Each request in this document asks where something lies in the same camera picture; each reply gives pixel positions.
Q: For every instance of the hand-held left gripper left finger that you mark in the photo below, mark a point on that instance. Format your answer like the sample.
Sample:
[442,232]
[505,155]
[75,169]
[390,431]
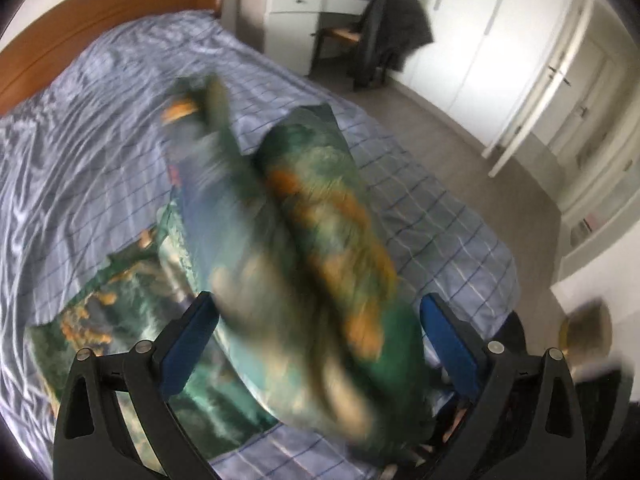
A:
[187,340]

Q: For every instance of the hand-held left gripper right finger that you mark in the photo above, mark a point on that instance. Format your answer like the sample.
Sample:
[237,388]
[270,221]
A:
[450,345]

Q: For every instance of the green cloud print jacket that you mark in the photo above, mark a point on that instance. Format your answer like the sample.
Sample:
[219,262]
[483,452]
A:
[320,240]

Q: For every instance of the tan round object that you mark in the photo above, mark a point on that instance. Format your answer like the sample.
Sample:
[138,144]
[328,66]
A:
[587,330]

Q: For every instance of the bed with blue checked cover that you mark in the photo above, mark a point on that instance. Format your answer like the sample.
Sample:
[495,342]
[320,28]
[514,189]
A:
[75,150]

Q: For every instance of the white door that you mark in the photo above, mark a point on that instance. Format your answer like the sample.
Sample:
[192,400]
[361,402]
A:
[540,110]

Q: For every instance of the white wardrobe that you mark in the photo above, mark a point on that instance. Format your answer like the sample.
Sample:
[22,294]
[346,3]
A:
[465,35]

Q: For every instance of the wooden seat chair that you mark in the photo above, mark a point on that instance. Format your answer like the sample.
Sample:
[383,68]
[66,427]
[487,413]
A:
[345,35]

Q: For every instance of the wooden headboard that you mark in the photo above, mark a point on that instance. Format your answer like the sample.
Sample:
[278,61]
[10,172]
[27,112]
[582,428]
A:
[100,15]

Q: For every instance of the white and grey desk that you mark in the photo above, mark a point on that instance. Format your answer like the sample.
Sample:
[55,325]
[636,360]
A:
[295,5]

